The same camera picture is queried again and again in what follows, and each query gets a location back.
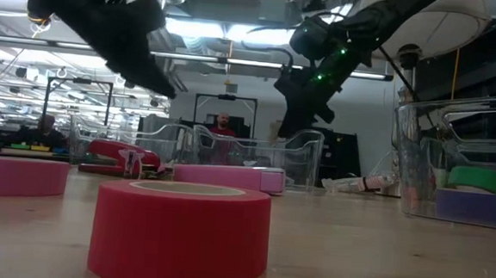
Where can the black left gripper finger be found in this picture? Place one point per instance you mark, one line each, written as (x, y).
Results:
(148, 79)

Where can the red stapler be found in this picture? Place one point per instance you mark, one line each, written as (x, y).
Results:
(105, 149)

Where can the red tape roll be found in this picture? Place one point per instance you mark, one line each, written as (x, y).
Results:
(181, 238)

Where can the pink tape roll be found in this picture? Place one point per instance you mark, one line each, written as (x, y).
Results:
(12, 178)

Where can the green tape roll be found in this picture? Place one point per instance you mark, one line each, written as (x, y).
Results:
(478, 180)

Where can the purple tape roll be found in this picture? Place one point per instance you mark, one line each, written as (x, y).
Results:
(472, 206)

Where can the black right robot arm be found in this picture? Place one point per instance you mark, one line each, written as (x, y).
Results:
(380, 18)

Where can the clear plastic bin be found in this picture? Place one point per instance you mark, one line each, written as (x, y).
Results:
(298, 159)
(170, 143)
(416, 145)

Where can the long ceiling light bar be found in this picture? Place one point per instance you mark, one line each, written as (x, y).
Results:
(257, 63)

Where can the black cabinet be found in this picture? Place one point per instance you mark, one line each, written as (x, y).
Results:
(342, 153)

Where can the person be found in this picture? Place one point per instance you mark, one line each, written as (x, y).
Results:
(45, 133)
(222, 122)

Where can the clear plastic bottle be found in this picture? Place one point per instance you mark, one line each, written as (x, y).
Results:
(357, 183)

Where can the white lamp shade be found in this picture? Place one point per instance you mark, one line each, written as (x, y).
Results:
(444, 26)

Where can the black metal frame rig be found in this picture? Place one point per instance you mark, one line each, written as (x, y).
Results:
(226, 97)
(79, 81)

